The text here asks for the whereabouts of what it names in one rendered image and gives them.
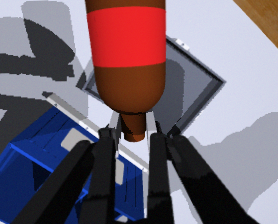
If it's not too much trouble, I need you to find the brown bottle with red label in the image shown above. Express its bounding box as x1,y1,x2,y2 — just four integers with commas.
85,0,166,142

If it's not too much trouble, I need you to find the blue divided crate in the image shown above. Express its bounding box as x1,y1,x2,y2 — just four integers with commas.
0,106,144,224

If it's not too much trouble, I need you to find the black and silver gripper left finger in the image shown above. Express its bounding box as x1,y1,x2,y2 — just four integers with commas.
10,111,122,224

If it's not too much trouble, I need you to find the dark grey tray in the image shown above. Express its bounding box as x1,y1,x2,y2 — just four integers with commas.
81,35,227,139

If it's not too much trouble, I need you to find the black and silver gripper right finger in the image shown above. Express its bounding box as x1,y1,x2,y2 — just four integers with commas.
146,108,260,224

